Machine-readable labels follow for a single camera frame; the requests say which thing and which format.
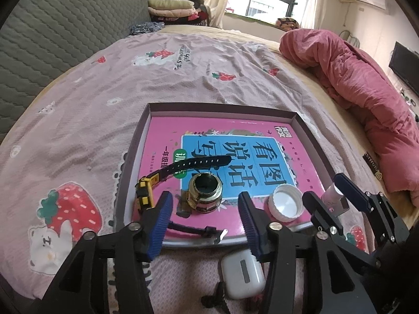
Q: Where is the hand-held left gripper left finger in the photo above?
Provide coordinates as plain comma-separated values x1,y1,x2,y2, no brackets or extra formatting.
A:
39,190,173,314

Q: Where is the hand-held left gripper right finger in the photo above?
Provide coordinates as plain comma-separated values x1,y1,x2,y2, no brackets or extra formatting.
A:
238,191,377,314

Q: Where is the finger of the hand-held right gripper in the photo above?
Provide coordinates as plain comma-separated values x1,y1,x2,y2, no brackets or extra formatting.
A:
334,173,410,250
302,191,383,269

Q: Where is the white pill bottle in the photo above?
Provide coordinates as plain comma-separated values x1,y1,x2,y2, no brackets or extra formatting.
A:
321,183,351,216

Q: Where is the black yellow wristwatch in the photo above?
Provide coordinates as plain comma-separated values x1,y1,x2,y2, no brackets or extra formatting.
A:
135,155,231,244

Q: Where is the white bottle cap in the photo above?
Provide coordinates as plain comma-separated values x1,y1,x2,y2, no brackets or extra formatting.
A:
268,184,303,225

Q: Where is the white earbuds case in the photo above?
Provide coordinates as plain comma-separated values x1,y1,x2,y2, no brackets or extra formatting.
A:
221,249,266,300

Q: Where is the black gold tube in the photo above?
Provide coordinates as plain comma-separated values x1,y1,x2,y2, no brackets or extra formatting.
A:
363,150,384,180

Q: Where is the small black object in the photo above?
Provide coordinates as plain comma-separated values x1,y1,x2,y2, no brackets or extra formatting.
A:
203,281,231,314

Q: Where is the pink book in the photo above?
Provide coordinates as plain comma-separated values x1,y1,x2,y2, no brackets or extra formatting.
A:
137,115,328,241

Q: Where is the pink duvet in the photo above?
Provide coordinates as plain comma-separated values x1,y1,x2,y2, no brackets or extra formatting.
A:
279,29,419,208

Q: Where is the strawberry printed bedsheet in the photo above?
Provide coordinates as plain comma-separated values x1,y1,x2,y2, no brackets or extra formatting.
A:
0,33,377,314

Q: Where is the black television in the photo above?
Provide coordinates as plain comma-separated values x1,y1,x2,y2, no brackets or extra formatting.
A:
389,41,419,89

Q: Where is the metal chair back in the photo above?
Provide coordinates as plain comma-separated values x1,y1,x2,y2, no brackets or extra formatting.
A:
339,30,359,44

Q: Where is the brown patterned cushion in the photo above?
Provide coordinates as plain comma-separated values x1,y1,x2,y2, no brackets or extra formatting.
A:
276,17,300,30

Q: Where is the dark patterned cloth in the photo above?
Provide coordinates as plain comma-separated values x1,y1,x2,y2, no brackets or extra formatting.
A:
129,22,164,36

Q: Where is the stack of folded blankets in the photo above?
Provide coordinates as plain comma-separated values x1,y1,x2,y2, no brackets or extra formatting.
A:
147,0,197,20

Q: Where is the grey quilted headboard cover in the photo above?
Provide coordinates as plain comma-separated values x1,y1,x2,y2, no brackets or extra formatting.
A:
0,0,152,138

